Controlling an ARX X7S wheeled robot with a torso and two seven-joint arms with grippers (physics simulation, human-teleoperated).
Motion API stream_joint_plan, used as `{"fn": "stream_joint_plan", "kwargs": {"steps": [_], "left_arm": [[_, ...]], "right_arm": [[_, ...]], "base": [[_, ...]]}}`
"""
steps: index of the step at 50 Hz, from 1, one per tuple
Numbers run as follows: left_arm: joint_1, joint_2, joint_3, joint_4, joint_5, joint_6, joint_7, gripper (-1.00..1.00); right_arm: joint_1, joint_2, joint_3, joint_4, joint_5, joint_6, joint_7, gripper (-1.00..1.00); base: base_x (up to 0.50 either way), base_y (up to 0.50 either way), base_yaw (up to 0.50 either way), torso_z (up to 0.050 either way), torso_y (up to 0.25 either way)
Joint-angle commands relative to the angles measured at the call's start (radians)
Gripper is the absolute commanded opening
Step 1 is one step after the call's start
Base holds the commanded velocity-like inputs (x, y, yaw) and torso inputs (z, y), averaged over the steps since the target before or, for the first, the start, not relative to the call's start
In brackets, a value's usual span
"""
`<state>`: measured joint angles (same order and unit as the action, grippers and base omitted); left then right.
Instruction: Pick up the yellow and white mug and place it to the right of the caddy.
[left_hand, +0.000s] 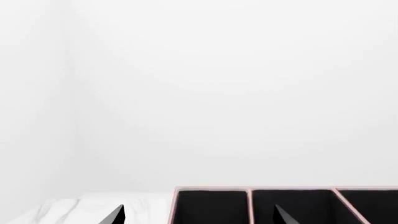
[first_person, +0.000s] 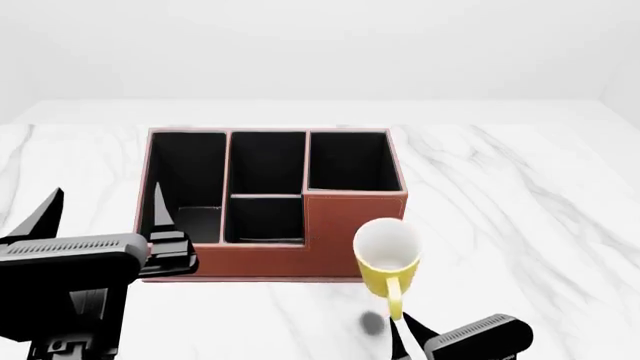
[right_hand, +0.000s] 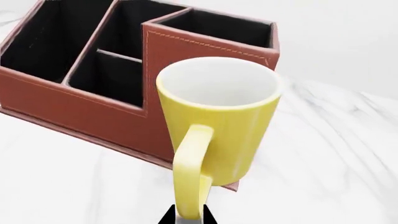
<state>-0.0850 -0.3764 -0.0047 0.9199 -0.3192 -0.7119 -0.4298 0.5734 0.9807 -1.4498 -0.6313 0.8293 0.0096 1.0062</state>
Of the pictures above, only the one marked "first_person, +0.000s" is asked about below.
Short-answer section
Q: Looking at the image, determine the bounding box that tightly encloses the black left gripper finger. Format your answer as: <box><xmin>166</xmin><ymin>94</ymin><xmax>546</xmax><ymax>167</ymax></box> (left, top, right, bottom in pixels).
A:
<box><xmin>148</xmin><ymin>181</ymin><xmax>195</xmax><ymax>255</ymax></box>
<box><xmin>0</xmin><ymin>186</ymin><xmax>66</xmax><ymax>246</ymax></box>

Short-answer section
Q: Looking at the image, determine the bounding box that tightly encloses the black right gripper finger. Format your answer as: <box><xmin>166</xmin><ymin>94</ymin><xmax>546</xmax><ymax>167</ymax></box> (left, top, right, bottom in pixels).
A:
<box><xmin>399</xmin><ymin>310</ymin><xmax>443</xmax><ymax>360</ymax></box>
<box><xmin>388</xmin><ymin>318</ymin><xmax>412</xmax><ymax>360</ymax></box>

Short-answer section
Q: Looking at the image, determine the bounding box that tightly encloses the yellow and white mug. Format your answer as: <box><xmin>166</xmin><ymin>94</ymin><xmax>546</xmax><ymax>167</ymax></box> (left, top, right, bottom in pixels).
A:
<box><xmin>352</xmin><ymin>217</ymin><xmax>423</xmax><ymax>322</ymax></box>

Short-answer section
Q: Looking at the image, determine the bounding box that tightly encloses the brown leather desk caddy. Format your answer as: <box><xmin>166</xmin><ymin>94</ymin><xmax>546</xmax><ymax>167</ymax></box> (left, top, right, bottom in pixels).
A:
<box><xmin>132</xmin><ymin>126</ymin><xmax>409</xmax><ymax>284</ymax></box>

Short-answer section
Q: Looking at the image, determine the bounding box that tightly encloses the grey ribbed left wrist camera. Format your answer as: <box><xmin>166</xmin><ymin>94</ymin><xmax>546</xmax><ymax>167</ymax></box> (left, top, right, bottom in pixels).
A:
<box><xmin>0</xmin><ymin>232</ymin><xmax>152</xmax><ymax>270</ymax></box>

